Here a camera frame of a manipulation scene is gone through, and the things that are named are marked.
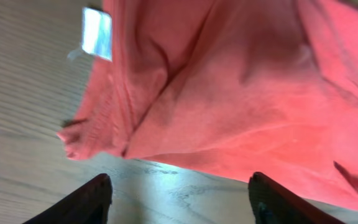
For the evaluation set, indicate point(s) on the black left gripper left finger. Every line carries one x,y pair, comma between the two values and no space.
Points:
88,204

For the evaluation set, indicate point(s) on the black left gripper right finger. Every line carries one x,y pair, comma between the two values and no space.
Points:
272,203

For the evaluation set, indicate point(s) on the orange soccer t-shirt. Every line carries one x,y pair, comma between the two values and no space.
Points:
230,88

